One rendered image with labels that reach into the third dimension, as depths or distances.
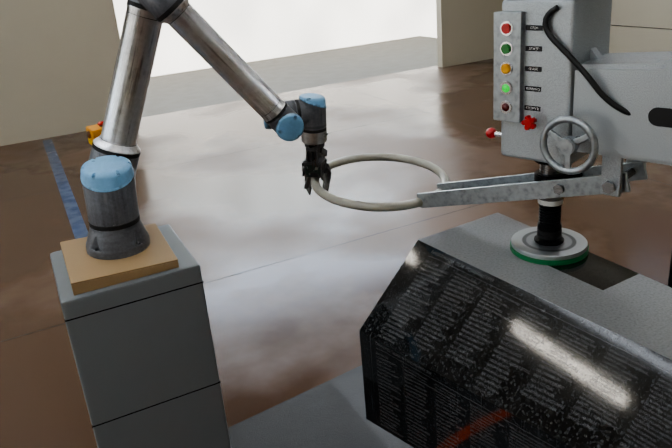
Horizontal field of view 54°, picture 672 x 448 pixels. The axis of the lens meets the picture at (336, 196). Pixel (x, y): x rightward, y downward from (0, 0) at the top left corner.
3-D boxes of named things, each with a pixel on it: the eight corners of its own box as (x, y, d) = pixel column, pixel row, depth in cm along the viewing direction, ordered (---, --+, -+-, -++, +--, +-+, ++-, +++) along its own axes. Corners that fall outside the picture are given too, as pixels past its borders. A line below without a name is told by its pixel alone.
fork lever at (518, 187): (653, 174, 174) (649, 156, 173) (623, 196, 162) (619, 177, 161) (448, 193, 226) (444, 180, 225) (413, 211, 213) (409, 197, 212)
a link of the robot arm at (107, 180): (86, 230, 192) (76, 173, 186) (89, 208, 208) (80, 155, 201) (140, 223, 196) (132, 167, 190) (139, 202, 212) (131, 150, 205)
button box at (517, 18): (524, 121, 174) (526, 10, 164) (519, 123, 172) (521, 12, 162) (498, 117, 179) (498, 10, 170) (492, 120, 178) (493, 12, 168)
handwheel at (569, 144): (611, 169, 165) (615, 111, 159) (593, 181, 158) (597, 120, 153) (555, 160, 175) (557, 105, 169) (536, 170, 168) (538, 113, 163)
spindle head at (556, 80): (664, 164, 173) (681, -13, 157) (630, 189, 158) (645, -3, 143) (538, 145, 197) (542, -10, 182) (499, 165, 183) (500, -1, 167)
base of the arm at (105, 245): (85, 264, 194) (80, 233, 190) (87, 237, 211) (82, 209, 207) (152, 253, 199) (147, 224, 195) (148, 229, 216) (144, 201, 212)
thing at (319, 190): (476, 181, 234) (477, 173, 233) (388, 227, 202) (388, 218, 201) (373, 150, 265) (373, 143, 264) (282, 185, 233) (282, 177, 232)
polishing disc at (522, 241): (604, 247, 187) (604, 243, 187) (546, 267, 179) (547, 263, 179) (550, 224, 205) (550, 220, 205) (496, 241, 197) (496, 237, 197)
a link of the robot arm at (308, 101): (294, 92, 226) (322, 89, 229) (295, 127, 231) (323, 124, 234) (300, 99, 218) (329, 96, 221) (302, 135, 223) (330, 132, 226)
